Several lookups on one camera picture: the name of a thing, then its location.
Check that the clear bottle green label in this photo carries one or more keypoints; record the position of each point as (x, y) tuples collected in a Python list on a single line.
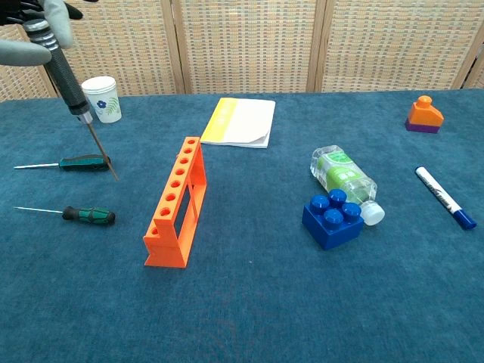
[(340, 174)]

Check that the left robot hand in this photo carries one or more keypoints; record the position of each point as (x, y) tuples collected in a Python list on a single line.
[(60, 22)]

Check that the yellow white notepad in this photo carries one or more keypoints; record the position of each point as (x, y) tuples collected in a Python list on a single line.
[(246, 121)]

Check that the orange purple toy block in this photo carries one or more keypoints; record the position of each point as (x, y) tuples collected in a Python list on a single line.
[(423, 115)]

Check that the blue felt table mat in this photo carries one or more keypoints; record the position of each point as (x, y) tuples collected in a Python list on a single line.
[(264, 302)]

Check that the woven bamboo folding screen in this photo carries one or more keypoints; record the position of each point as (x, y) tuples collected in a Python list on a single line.
[(246, 45)]

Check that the green black striped screwdriver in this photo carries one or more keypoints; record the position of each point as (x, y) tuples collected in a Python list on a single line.
[(94, 216)]

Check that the orange screwdriver rack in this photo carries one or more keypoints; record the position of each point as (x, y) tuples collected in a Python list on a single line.
[(166, 253)]

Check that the white marker blue cap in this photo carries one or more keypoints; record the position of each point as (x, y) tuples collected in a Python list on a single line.
[(438, 193)]

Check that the blue toy brick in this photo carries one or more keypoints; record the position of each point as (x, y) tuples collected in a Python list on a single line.
[(329, 230)]

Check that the white paper cup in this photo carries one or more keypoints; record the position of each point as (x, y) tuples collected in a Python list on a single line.
[(107, 102)]

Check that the black silver knurled screwdriver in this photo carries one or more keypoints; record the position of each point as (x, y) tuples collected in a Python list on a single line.
[(66, 83)]

